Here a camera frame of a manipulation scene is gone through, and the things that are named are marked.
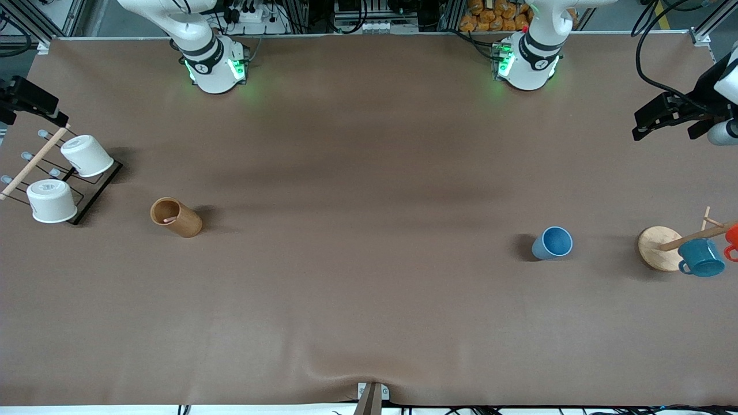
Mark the teal enamel mug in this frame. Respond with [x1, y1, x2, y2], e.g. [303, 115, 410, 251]
[677, 238, 726, 278]

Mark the wooden mug tree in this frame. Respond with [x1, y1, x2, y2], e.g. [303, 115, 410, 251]
[637, 206, 738, 272]

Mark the white power strip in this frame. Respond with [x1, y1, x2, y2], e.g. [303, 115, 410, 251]
[222, 3, 289, 35]

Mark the brown wooden cylinder holder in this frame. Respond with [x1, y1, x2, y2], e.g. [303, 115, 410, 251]
[150, 197, 203, 238]

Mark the white plastic cup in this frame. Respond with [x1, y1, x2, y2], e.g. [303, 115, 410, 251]
[27, 179, 78, 224]
[61, 135, 114, 178]

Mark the orange packaged snacks pile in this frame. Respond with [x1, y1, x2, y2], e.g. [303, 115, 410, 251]
[460, 0, 577, 32]

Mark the aluminium frame post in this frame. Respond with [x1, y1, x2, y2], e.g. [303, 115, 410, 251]
[689, 0, 738, 47]
[0, 0, 87, 54]

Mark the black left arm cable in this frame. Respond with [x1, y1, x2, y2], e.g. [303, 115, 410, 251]
[634, 0, 718, 116]

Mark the light blue cup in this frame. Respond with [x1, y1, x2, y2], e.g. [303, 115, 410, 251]
[531, 226, 574, 261]

